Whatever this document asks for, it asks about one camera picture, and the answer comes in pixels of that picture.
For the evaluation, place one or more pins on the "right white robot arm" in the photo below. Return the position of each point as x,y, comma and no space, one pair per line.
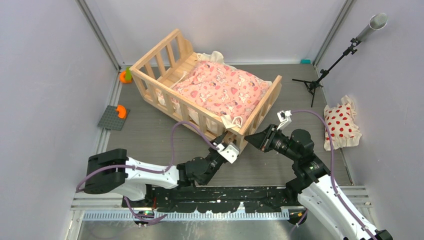
313,187

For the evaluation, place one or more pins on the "orange arch toy block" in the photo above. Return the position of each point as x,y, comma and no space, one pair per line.
122,112

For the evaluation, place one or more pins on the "pink unicorn print cushion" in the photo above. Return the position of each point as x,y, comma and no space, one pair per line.
230,93

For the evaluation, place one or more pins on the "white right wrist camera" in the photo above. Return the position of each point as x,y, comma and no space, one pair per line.
284,117

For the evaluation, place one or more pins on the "white strawberry print pillow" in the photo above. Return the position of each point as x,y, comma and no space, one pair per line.
340,120

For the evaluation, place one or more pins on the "grey building block plate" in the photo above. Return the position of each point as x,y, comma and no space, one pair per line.
110,121

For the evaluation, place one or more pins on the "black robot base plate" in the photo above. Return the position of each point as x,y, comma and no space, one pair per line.
255,199

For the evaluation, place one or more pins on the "microphone on black stand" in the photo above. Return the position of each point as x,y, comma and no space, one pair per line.
376,22

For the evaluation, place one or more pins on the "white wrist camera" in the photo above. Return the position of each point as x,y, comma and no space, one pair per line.
284,117
230,152

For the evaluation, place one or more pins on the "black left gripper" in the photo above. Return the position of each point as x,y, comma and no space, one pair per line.
210,148

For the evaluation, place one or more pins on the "wooden slatted pet bed frame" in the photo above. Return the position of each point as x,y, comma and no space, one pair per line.
163,66

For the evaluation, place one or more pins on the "orange and green toy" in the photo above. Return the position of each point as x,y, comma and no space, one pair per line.
125,77

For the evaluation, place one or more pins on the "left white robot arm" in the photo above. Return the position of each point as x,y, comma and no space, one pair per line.
115,172

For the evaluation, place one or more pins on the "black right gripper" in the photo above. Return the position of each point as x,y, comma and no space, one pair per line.
262,140

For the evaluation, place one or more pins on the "small teal block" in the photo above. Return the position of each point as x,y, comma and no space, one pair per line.
305,61

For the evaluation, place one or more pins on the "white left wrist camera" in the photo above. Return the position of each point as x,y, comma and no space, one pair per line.
230,152

